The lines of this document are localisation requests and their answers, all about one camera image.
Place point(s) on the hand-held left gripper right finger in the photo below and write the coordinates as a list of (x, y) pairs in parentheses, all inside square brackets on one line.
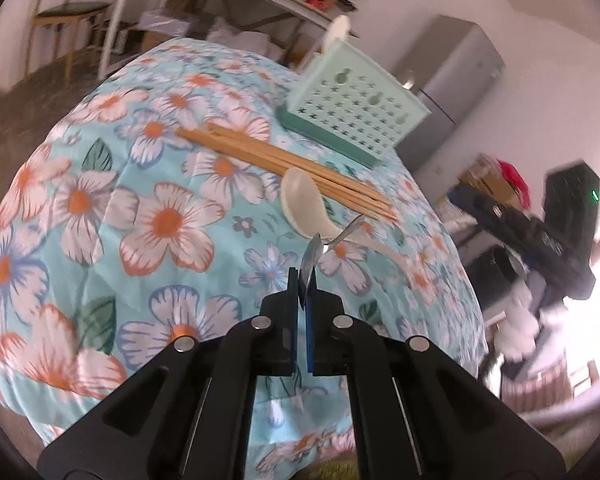
[(311, 332)]

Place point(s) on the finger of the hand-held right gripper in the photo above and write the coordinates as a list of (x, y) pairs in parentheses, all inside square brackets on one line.
[(485, 207)]

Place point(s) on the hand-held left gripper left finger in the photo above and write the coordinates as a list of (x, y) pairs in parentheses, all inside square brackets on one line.
[(292, 310)]

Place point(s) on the metal spoon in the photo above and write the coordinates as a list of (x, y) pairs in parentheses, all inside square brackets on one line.
[(310, 260)]

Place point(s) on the bundle of wooden chopsticks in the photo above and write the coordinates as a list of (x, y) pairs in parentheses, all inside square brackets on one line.
[(260, 155)]

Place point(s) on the green plastic utensil holder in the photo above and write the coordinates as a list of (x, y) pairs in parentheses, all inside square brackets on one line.
[(350, 105)]

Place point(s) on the person's right hand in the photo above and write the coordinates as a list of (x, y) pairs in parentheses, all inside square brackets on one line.
[(520, 320)]

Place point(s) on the open cardboard box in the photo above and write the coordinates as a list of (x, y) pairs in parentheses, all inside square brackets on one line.
[(485, 180)]

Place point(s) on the red pink cloth item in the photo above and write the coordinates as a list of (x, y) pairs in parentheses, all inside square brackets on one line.
[(515, 180)]

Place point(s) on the metal trash can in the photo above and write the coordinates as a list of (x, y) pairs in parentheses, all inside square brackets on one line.
[(495, 272)]

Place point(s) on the grey refrigerator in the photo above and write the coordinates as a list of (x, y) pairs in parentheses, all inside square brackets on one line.
[(450, 75)]

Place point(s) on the floral light blue bedcover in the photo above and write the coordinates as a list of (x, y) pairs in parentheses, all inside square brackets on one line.
[(130, 210)]

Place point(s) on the white sack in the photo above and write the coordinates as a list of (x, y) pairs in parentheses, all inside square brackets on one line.
[(240, 40)]

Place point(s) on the white foam box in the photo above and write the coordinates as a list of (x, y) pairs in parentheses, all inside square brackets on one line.
[(167, 22)]

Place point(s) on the white table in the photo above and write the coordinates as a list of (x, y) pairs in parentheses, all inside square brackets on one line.
[(115, 20)]

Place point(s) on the wooden chair with dark seat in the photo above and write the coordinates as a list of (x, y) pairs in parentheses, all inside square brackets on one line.
[(75, 8)]

